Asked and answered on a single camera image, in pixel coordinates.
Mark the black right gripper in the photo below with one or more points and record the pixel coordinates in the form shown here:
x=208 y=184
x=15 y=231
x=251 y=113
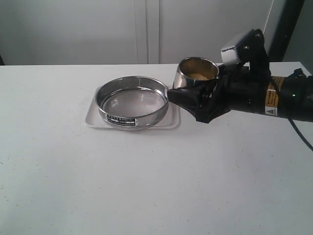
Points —
x=240 y=87

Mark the yellowish grain powder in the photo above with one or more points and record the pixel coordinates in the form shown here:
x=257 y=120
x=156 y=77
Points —
x=198 y=76

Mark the stainless steel cup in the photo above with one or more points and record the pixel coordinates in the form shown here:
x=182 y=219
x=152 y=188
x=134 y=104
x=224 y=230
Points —
x=194 y=65

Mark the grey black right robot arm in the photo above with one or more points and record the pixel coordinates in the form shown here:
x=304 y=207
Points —
x=286 y=96

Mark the round stainless steel sieve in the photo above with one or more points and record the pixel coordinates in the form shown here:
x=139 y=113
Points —
x=128 y=83

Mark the white rectangular plastic tray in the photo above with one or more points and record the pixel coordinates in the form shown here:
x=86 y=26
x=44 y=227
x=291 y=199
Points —
x=91 y=117

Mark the white cabinet with doors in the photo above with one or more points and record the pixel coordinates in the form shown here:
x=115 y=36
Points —
x=74 y=32

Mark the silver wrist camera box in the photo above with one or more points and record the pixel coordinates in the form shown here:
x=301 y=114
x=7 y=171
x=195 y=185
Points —
x=239 y=49

